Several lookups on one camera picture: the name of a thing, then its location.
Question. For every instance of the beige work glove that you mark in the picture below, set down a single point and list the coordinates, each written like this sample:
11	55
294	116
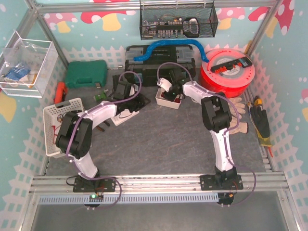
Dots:
238	104
242	127

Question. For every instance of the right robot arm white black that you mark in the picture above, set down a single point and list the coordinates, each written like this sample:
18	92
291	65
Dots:
216	116

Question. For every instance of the orange handled tool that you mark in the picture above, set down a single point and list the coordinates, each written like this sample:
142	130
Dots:
61	92

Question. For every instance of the white slotted cable duct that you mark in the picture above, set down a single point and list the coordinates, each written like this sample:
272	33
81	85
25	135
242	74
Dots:
109	199

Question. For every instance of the green plastic tool case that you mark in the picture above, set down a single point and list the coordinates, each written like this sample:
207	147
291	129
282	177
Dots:
86	74

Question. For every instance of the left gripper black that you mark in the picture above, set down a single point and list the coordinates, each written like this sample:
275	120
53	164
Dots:
134	105

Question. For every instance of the lower beige work glove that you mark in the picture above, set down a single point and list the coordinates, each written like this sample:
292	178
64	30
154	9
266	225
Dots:
242	127

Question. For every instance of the black wire mesh basket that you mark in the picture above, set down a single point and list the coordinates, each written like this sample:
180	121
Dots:
177	19

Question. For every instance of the upper beige work glove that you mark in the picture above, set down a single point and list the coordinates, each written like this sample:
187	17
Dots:
238	104

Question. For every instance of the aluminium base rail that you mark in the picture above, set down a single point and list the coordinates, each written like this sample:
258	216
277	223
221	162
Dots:
134	184

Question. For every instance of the clear acrylic wall box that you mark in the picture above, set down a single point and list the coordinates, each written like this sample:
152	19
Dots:
39	55

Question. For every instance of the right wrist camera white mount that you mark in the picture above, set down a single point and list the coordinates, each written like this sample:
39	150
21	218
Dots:
164	84

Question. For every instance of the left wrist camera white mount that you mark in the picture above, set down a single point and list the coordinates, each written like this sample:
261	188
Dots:
133	90

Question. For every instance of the black red terminal strip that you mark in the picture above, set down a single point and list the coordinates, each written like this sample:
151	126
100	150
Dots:
243	62

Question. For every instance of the red handled pliers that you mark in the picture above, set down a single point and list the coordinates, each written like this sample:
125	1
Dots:
101	128

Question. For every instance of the white perforated plastic basket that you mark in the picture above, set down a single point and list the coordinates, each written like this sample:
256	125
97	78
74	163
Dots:
52	120

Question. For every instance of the black battery holder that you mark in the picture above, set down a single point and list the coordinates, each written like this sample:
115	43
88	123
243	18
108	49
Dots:
115	79

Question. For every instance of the black plastic toolbox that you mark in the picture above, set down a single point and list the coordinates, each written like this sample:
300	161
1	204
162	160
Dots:
146	71

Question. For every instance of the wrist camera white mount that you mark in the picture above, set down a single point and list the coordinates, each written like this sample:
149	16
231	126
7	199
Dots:
164	84
133	90

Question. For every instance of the black yellow rubber glove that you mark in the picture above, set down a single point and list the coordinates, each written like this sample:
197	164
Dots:
261	124

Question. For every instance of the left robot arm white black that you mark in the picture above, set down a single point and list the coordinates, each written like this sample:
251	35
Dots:
75	133

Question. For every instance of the blue white work glove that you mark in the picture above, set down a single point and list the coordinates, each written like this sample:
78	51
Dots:
18	73

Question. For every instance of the red filament spool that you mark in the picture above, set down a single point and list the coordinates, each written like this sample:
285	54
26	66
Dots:
233	82

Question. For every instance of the white peg fixture board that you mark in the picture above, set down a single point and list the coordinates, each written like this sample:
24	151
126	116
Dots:
123	116

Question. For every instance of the white rectangular parts tray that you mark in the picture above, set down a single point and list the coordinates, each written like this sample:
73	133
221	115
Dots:
160	100

